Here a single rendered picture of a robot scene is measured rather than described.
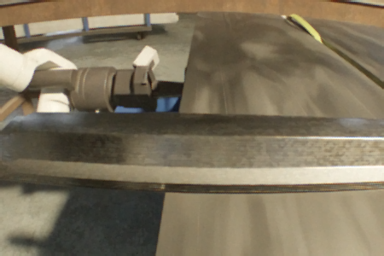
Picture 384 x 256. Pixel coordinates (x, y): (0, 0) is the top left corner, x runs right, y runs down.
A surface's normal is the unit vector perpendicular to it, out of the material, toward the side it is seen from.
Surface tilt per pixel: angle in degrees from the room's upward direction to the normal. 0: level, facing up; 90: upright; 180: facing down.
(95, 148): 75
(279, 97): 0
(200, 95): 0
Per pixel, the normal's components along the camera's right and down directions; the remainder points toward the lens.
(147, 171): 0.00, -0.85
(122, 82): -0.03, -0.25
